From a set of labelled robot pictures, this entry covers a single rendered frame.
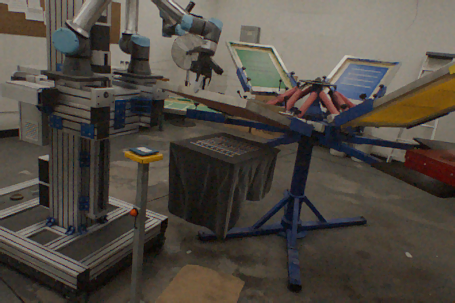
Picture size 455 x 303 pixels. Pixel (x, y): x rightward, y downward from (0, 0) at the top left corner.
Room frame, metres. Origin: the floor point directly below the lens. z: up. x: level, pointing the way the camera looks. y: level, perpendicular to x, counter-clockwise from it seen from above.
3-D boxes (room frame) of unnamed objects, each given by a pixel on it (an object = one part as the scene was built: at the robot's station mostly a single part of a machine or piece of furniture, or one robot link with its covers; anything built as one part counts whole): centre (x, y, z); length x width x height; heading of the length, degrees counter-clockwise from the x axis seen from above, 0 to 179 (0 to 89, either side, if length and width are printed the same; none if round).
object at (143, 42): (2.33, 0.63, 1.42); 0.13 x 0.12 x 0.14; 42
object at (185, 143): (1.98, 0.00, 0.95); 0.48 x 0.44 x 0.01; 145
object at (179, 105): (2.97, 0.26, 1.05); 1.08 x 0.61 x 0.23; 85
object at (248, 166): (1.86, -0.17, 0.74); 0.46 x 0.04 x 0.42; 145
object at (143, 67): (2.32, 0.62, 1.31); 0.15 x 0.15 x 0.10
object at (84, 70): (1.87, 0.82, 1.31); 0.15 x 0.15 x 0.10
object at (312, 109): (2.89, -0.64, 0.67); 0.39 x 0.39 x 1.35
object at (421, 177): (2.28, -0.92, 0.91); 1.34 x 0.40 x 0.08; 25
